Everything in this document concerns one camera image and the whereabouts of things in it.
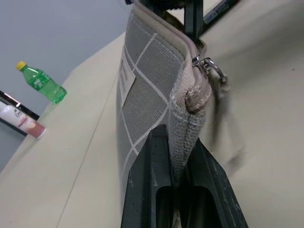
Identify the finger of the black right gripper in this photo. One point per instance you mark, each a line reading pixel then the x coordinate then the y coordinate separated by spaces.
pixel 217 10
pixel 192 16

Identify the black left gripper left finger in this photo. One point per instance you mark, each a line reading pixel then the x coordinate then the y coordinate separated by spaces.
pixel 142 190

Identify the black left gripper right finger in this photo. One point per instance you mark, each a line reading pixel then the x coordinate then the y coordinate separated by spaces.
pixel 213 194

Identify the grey grid mesh zip pouch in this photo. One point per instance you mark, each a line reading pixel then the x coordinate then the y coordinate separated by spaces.
pixel 147 78

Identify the white pink Dove bottle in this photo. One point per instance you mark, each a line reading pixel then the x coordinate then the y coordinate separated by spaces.
pixel 21 121

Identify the green plastic bottle yellow cap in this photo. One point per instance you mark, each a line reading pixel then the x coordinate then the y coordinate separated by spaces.
pixel 44 83

